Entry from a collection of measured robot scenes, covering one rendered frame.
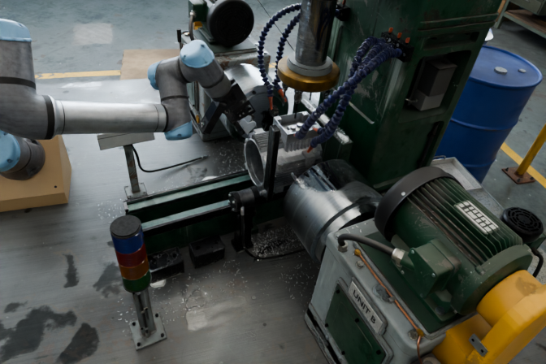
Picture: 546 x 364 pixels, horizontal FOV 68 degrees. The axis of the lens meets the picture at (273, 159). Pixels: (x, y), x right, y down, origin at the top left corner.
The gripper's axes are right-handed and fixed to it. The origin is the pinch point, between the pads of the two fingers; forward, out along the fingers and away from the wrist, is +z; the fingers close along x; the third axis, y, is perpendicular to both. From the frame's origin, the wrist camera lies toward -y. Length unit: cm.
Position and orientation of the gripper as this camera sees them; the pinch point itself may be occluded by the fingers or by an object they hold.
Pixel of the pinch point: (244, 136)
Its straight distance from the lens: 129.0
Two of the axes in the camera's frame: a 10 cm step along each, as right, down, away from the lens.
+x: -4.4, -6.0, 6.7
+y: 8.2, -5.8, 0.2
